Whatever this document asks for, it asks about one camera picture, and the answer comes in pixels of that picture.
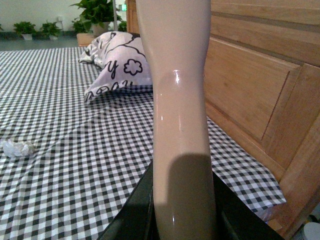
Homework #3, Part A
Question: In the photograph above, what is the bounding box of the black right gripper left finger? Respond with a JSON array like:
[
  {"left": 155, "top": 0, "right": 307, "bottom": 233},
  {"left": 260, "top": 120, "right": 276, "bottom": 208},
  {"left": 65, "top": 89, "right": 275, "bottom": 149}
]
[{"left": 98, "top": 163, "right": 155, "bottom": 240}]

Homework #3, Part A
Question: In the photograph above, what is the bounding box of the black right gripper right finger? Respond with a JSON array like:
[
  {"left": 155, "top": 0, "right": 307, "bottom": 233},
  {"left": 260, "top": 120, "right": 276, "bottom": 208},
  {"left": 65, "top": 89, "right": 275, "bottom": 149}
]
[{"left": 212, "top": 173, "right": 283, "bottom": 240}]

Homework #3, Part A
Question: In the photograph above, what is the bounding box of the beige plastic brush handle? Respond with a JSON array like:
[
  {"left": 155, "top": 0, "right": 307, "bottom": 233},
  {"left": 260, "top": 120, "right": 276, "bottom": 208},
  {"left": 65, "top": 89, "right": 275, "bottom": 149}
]
[{"left": 136, "top": 0, "right": 218, "bottom": 240}]

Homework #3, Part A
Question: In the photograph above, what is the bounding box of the crumpled white paper trash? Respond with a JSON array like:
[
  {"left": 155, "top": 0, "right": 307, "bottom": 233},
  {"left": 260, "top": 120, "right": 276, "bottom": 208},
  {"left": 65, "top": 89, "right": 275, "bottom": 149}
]
[{"left": 0, "top": 139, "right": 35, "bottom": 158}]

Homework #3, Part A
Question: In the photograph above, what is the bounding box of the black white checkered bedsheet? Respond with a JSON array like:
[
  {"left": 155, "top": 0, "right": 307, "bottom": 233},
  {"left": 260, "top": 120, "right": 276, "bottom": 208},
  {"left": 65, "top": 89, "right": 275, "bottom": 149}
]
[{"left": 0, "top": 46, "right": 287, "bottom": 240}]

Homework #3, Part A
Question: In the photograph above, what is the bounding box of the white patterned pillow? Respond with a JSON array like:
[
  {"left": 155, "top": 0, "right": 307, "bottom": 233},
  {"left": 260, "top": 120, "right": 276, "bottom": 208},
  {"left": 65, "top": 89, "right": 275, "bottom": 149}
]
[{"left": 79, "top": 31, "right": 153, "bottom": 104}]

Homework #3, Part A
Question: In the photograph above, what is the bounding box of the large potted green plant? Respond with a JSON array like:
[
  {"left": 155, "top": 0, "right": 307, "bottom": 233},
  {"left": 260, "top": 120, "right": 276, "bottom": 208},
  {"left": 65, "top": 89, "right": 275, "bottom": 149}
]
[{"left": 70, "top": 0, "right": 127, "bottom": 37}]

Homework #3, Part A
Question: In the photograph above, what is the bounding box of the small potted plant middle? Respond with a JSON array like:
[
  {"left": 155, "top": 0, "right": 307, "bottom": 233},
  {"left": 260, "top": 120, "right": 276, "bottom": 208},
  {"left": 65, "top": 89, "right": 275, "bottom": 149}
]
[{"left": 40, "top": 21, "right": 62, "bottom": 40}]

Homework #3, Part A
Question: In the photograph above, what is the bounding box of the small potted plant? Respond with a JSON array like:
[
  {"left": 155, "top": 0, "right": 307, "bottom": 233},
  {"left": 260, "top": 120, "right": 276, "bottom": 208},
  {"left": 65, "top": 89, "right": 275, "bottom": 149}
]
[
  {"left": 40, "top": 21, "right": 62, "bottom": 40},
  {"left": 13, "top": 21, "right": 36, "bottom": 41}
]

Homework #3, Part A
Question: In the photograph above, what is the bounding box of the small potted plant left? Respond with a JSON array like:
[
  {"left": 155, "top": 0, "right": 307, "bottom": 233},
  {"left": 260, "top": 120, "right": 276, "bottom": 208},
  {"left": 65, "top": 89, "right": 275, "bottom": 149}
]
[{"left": 13, "top": 21, "right": 36, "bottom": 41}]

